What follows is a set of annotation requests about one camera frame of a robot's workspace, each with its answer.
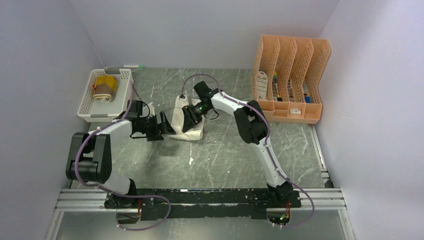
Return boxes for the cream white towel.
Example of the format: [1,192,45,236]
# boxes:
[169,95,205,141]

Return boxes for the orange file organizer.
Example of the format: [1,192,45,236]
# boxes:
[251,35,331,125]

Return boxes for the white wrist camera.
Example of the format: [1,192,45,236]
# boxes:
[142,102,155,117]
[178,94,189,105]

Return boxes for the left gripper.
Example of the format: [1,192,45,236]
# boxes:
[137,111,176,142]

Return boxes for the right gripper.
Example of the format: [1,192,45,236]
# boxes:
[182,102,212,133]

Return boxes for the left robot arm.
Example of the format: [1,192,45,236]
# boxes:
[65,100,176,209]

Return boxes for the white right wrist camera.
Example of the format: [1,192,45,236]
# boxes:
[178,94,189,105]

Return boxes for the yellow brown bear towel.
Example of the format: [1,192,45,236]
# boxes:
[92,75,119,103]

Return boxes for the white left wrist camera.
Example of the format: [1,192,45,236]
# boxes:
[142,102,155,117]

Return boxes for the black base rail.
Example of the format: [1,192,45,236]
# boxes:
[104,188,302,221]

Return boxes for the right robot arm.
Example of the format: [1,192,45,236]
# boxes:
[182,81,294,207]

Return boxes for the white plastic basket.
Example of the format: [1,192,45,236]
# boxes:
[77,68,133,123]

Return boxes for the green white marker pen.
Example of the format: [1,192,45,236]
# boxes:
[123,64,145,69]

